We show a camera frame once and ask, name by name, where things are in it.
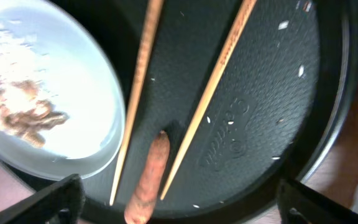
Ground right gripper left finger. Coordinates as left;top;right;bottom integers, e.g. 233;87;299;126
0;174;85;224

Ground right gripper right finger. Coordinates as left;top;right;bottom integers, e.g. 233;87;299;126
277;179;358;224

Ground carrot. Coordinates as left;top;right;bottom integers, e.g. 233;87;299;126
124;131;170;224

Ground wooden chopstick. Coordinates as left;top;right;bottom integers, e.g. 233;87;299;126
109;0;164;206
160;0;257;200

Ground black round tray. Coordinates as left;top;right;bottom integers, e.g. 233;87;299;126
81;0;358;223

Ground grey plate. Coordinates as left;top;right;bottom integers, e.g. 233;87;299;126
0;1;125;180

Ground peanut and rice scraps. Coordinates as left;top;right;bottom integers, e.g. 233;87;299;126
0;18;70;149

